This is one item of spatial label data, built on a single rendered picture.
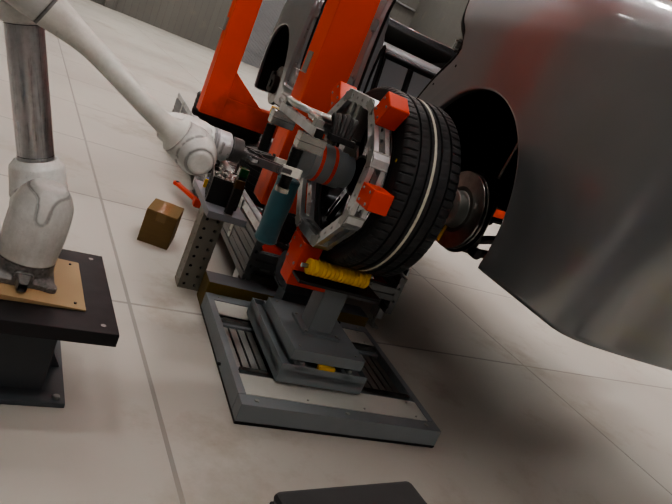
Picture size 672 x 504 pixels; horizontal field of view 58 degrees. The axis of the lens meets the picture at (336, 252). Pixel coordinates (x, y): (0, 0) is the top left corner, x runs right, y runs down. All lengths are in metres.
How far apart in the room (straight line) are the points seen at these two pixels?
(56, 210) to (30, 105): 0.32
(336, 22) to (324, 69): 0.18
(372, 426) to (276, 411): 0.39
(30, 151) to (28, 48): 0.28
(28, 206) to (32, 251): 0.12
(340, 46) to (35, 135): 1.24
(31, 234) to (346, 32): 1.45
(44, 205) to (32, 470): 0.67
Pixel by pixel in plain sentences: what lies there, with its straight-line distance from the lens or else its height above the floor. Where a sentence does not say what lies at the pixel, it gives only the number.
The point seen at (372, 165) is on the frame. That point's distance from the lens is 1.92.
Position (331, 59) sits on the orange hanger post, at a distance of 2.58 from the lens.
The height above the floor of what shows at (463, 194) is 0.92.
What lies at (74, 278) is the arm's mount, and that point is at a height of 0.30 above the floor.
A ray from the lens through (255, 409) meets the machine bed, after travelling 2.09.
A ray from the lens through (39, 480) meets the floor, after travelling 1.74.
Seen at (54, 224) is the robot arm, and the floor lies 0.50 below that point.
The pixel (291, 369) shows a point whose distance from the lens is 2.22.
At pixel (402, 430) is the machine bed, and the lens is 2.38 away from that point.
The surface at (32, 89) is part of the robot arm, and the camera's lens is 1.92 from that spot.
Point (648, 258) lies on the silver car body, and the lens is 1.76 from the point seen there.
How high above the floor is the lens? 1.16
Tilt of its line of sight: 16 degrees down
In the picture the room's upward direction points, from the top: 24 degrees clockwise
